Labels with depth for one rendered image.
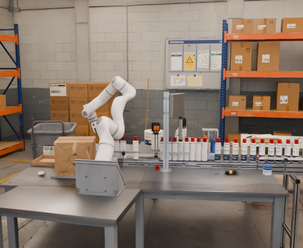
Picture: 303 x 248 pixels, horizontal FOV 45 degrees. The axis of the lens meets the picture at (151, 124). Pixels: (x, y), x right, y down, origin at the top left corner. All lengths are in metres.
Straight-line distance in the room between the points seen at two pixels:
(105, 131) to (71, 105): 4.09
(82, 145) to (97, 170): 0.43
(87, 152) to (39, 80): 6.01
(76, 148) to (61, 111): 3.97
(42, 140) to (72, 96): 1.60
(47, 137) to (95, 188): 2.88
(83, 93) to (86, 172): 4.20
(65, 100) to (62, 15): 2.42
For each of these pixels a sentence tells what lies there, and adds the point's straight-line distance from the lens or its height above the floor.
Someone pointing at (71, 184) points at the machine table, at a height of 0.83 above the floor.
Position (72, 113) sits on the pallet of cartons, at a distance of 6.75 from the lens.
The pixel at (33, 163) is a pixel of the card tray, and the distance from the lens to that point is 3.39.
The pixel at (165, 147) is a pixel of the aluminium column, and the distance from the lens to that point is 3.06.
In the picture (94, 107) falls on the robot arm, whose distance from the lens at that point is 3.14.
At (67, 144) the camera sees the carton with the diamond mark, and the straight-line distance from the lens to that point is 2.89.
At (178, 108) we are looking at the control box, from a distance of 3.03.
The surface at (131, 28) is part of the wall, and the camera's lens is 7.91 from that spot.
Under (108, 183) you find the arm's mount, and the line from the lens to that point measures 2.51.
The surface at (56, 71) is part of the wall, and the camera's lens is 8.55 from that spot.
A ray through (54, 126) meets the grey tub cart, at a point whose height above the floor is 0.74.
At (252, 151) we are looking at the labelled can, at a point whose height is 0.98.
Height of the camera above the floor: 1.70
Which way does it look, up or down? 9 degrees down
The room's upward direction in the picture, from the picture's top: straight up
